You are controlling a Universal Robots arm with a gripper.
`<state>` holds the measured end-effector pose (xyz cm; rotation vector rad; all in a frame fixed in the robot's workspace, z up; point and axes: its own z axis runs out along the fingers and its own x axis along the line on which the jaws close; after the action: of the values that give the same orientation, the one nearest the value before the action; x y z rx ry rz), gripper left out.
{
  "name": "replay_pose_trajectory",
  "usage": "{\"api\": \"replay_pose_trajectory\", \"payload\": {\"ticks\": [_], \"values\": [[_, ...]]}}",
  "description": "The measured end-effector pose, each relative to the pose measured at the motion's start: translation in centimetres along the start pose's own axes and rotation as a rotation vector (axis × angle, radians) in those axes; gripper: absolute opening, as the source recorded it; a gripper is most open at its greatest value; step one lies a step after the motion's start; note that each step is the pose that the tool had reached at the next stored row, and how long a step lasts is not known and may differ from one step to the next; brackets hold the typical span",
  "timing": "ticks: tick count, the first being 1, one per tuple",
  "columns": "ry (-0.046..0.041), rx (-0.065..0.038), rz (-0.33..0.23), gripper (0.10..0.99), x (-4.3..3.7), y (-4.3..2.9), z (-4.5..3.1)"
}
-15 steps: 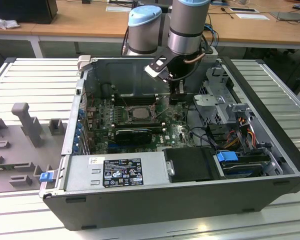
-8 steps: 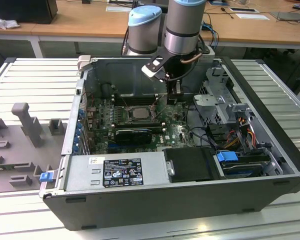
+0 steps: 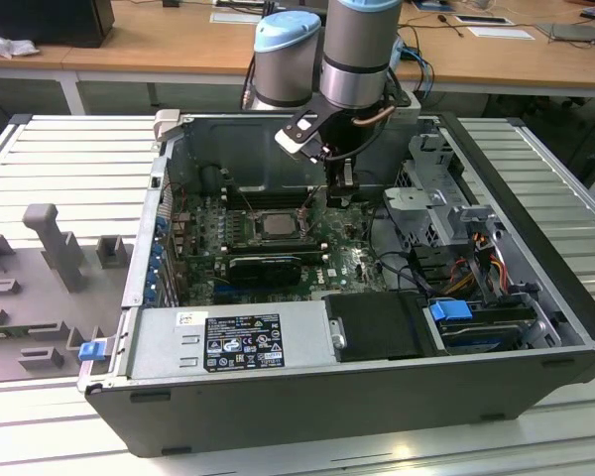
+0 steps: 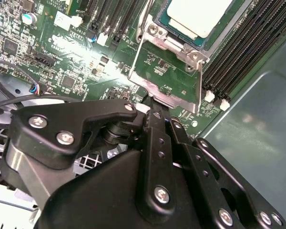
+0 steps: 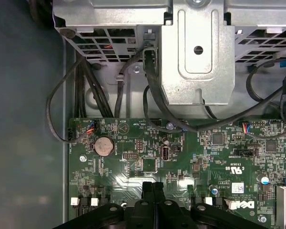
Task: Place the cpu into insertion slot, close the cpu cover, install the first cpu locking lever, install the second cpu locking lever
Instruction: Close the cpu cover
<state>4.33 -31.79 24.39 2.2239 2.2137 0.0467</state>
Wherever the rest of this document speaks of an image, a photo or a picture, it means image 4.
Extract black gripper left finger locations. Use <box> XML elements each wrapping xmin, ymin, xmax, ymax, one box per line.
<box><xmin>0</xmin><ymin>94</ymin><xmax>178</xmax><ymax>219</ymax></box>

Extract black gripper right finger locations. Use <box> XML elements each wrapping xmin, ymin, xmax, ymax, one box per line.
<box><xmin>165</xmin><ymin>112</ymin><xmax>286</xmax><ymax>229</ymax></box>

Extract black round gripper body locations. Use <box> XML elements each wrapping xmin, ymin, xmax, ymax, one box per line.
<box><xmin>34</xmin><ymin>149</ymin><xmax>213</xmax><ymax>229</ymax></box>

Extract metal socket cover frame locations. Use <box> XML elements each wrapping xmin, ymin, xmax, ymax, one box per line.
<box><xmin>128</xmin><ymin>22</ymin><xmax>212</xmax><ymax>114</ymax></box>

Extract silver square CPU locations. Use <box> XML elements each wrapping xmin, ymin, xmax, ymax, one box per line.
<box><xmin>157</xmin><ymin>0</ymin><xmax>240</xmax><ymax>50</ymax></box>

